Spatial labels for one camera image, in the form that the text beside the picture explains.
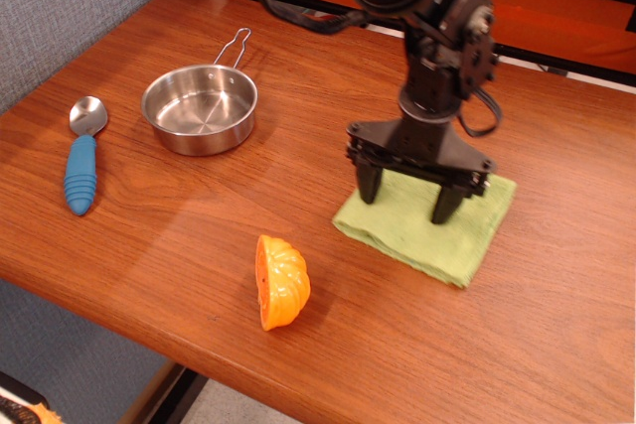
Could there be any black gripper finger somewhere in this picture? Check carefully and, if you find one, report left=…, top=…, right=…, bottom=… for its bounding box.
left=431, top=186, right=464, bottom=224
left=356, top=161, right=384, bottom=205

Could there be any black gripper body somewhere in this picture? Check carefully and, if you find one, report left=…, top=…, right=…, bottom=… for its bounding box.
left=347, top=95, right=495, bottom=198

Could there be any green cloth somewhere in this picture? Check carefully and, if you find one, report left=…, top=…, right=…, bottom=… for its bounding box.
left=332, top=171, right=517, bottom=288

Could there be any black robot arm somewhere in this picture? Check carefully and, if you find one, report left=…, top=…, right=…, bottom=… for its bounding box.
left=347, top=0, right=503, bottom=224

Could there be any orange plastic half fruit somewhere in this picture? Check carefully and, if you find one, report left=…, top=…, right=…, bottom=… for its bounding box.
left=254, top=234, right=311, bottom=332

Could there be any small steel pan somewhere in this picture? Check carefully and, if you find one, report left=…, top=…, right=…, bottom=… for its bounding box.
left=140, top=27, right=258, bottom=157

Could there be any orange object bottom left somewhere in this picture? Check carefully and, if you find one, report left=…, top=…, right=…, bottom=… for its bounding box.
left=23, top=404, right=64, bottom=424

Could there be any spoon with blue handle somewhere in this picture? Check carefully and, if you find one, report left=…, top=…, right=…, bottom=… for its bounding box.
left=64, top=96, right=108, bottom=216

